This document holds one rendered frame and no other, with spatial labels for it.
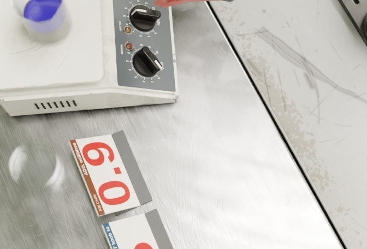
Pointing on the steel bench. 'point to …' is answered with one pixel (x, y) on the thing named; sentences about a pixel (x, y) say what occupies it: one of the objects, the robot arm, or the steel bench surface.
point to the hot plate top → (99, 54)
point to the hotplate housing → (40, 94)
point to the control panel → (125, 65)
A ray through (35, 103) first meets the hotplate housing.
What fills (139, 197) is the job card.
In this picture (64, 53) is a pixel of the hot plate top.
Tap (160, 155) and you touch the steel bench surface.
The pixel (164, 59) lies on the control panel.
